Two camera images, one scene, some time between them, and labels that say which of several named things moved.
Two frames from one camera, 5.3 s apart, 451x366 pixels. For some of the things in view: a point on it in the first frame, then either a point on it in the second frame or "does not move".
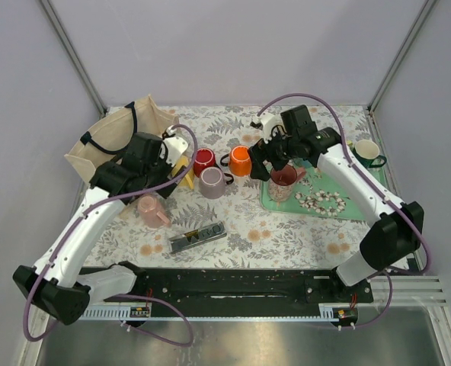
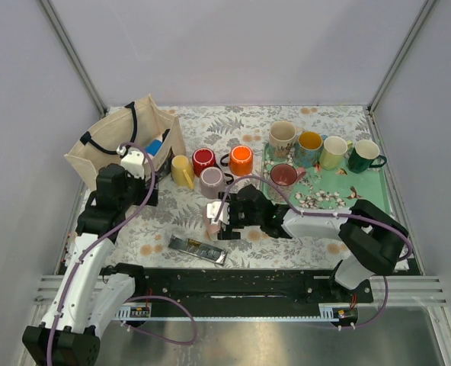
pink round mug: [282, 182] does not move
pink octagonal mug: [151, 212] -> [211, 226]
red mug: [203, 158] does not move
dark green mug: [366, 151] does not move
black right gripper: [258, 152] -> [227, 233]
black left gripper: [165, 178] -> [144, 193]
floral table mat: [213, 218] does not move
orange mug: [239, 161] does not move
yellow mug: [182, 165] does not move
